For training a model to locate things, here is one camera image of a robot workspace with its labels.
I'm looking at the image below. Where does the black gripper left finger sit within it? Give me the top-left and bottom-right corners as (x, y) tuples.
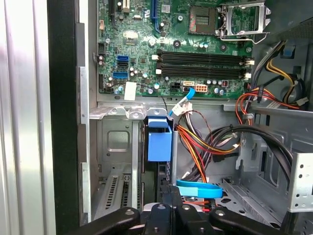
(70, 185), (174, 235)

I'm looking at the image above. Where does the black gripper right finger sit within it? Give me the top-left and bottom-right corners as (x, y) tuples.
(171, 185), (284, 235)

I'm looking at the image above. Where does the blue data wire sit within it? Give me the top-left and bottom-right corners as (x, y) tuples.
(168, 87), (224, 198)

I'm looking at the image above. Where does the hard disk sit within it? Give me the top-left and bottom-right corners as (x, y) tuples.
(144, 115), (176, 190)

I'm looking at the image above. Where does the orange red power wire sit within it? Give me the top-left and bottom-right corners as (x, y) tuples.
(176, 124), (239, 212)

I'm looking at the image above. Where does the grey metal disk bay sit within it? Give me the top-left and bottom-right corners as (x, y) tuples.
(89, 101), (178, 221)

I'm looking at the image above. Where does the grey metal drive cage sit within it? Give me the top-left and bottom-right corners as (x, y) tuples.
(288, 151), (313, 213)

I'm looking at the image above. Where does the black open PC case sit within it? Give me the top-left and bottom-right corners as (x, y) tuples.
(47, 0), (313, 235)

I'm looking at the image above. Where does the green motherboard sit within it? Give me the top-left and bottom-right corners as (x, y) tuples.
(97, 0), (255, 100)

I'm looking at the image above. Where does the metal locking lever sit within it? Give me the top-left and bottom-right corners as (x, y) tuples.
(219, 31), (269, 45)

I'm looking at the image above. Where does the metal socket cover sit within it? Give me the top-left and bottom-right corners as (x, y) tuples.
(216, 0), (272, 37)

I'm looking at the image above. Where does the CPU socket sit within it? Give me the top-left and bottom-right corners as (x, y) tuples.
(188, 4), (217, 35)

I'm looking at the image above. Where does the grey power supply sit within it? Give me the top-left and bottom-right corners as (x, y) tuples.
(265, 0), (313, 44)

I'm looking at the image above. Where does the thick black cable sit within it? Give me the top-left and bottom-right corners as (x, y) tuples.
(205, 123), (294, 187)

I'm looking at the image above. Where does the red orange wire bundle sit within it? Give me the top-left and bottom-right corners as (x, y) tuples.
(236, 88), (300, 125)

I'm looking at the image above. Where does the yellow black wire bundle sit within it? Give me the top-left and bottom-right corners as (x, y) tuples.
(266, 41), (309, 110)

